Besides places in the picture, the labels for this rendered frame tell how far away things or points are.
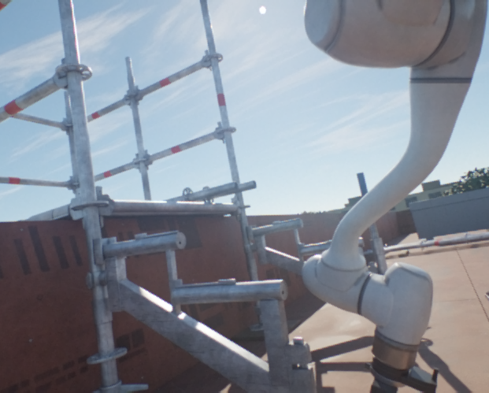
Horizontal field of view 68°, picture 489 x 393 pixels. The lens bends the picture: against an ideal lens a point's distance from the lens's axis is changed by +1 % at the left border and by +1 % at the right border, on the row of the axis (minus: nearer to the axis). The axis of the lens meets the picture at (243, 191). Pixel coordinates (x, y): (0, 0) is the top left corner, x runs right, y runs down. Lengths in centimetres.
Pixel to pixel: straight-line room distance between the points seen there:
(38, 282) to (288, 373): 82
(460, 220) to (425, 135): 602
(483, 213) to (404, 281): 595
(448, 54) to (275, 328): 68
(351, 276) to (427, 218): 590
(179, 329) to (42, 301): 47
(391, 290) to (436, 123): 35
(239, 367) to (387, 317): 40
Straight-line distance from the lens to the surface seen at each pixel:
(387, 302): 84
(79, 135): 140
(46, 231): 138
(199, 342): 107
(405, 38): 60
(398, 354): 88
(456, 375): 140
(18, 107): 176
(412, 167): 75
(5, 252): 131
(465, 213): 674
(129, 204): 145
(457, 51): 70
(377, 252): 193
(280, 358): 96
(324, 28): 57
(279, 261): 209
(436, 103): 72
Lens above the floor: 50
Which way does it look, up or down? 9 degrees up
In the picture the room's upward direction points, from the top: 10 degrees counter-clockwise
